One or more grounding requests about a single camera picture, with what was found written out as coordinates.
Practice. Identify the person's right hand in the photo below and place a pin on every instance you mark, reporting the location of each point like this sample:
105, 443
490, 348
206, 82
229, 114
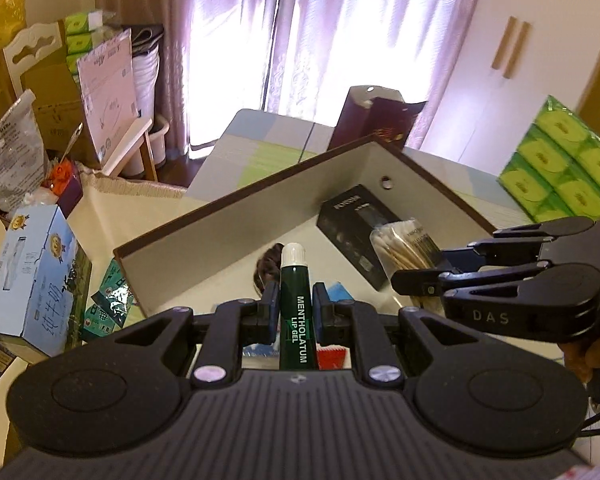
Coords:
587, 355

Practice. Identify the purple box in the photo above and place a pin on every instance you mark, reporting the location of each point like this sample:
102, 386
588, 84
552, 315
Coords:
70, 197

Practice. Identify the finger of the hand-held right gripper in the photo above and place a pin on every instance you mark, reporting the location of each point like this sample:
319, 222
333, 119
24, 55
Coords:
455, 282
505, 250

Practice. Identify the brown storage box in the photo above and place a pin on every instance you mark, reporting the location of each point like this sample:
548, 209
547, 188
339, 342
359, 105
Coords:
220, 240

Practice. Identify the dark folded bag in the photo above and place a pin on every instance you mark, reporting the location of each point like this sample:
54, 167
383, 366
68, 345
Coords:
142, 40

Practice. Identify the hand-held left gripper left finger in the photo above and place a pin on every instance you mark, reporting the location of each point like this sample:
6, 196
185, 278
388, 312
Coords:
272, 312

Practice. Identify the cardboard box with pink card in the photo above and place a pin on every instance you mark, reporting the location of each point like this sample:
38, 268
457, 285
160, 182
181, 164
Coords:
32, 42

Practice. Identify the sheer pink curtain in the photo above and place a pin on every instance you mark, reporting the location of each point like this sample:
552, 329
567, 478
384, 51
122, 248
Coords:
330, 35

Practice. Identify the dark red gift bag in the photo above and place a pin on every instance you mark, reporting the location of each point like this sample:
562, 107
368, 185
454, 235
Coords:
365, 120

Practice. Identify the desktop with checked tablecloth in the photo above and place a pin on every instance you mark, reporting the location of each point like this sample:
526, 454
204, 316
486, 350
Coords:
260, 140

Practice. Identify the red packet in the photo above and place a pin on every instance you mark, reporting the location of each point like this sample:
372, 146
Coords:
332, 357

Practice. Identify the light blue milk carton box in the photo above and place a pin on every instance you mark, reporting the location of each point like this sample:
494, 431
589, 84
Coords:
30, 270

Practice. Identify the blue printed packet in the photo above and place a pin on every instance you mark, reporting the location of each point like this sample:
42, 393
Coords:
259, 351

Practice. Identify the green foil packet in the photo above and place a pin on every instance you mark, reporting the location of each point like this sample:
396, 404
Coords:
120, 290
102, 322

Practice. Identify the white wardrobe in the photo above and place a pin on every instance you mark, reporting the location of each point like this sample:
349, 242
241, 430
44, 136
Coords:
545, 60

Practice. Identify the small green tissue pack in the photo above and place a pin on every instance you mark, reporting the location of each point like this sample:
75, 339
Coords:
82, 21
78, 43
76, 63

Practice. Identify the clear cotton swab pack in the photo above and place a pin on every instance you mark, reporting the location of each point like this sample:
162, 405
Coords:
405, 250

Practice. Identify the metal spoon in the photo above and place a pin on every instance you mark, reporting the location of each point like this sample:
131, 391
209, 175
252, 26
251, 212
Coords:
72, 140

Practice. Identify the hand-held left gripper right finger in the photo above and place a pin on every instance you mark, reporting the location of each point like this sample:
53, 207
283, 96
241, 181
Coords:
319, 312

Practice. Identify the black shaver box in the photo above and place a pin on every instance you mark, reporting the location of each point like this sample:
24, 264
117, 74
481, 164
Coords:
345, 225

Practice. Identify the grey printed plastic bag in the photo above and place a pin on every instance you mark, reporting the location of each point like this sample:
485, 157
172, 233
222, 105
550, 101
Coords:
10, 150

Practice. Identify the stack of green tissue packs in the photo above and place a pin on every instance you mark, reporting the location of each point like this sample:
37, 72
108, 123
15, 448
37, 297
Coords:
555, 160

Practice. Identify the brown cardboard box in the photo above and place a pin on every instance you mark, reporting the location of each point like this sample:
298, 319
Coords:
55, 105

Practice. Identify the orange toy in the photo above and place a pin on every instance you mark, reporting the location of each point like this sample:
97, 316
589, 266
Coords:
60, 172

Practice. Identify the dark green lip gel tube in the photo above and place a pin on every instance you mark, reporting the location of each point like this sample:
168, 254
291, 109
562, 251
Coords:
295, 320

